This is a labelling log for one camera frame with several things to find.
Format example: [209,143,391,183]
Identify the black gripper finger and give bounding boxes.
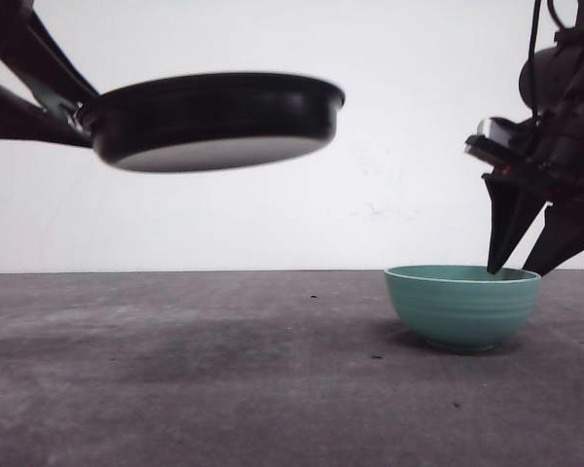
[0,85,91,148]
[0,0,98,105]

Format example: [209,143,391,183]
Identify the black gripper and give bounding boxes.
[483,28,584,275]

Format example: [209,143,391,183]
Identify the teal ceramic bowl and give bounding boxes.
[384,265,541,352]

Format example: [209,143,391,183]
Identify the black frying pan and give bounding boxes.
[33,71,346,174]

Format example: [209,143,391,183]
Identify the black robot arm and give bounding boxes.
[483,41,584,275]

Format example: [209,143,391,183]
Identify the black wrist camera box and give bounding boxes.
[464,117,539,168]

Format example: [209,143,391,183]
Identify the black cable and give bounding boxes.
[525,0,542,118]

